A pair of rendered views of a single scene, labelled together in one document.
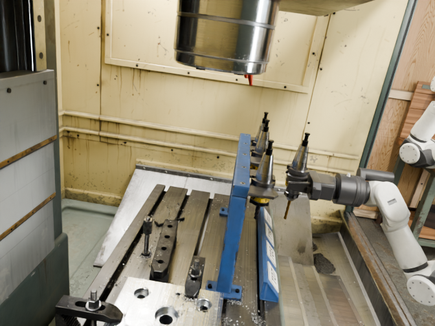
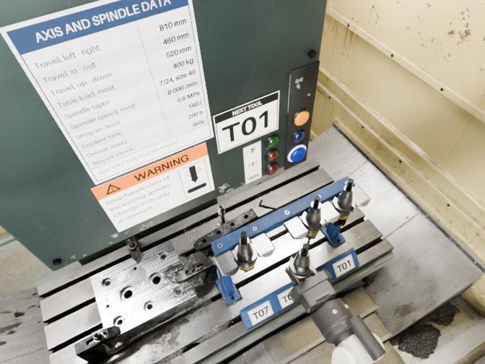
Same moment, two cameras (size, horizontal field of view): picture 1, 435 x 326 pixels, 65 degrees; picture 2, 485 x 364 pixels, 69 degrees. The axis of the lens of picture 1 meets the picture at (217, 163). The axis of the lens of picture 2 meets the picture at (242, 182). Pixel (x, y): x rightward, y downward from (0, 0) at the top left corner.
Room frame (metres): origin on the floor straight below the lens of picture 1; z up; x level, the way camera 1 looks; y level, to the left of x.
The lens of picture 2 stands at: (0.61, -0.51, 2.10)
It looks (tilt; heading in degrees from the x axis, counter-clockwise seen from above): 52 degrees down; 63
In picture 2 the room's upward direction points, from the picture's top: 5 degrees counter-clockwise
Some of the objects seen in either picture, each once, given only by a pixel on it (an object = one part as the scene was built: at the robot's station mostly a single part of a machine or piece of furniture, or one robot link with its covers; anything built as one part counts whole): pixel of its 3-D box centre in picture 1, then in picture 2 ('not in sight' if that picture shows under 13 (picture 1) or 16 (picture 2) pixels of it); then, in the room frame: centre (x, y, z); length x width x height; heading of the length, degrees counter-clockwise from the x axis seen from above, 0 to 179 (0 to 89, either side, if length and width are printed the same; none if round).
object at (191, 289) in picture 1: (193, 283); (195, 272); (0.68, 0.02, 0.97); 0.13 x 0.03 x 0.15; 177
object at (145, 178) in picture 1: (211, 237); (325, 234); (1.24, -0.02, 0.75); 0.89 x 0.70 x 0.26; 87
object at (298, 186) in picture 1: (299, 187); (291, 278); (0.88, -0.23, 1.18); 0.06 x 0.02 x 0.03; 87
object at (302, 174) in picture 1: (297, 171); (301, 265); (0.91, -0.23, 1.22); 0.06 x 0.06 x 0.03
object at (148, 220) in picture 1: (147, 236); (221, 214); (0.87, 0.18, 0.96); 0.03 x 0.03 x 0.13
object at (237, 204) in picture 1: (230, 246); (224, 271); (0.75, -0.06, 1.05); 0.10 x 0.05 x 0.30; 87
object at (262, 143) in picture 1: (263, 141); (314, 211); (1.03, -0.13, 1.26); 0.04 x 0.04 x 0.07
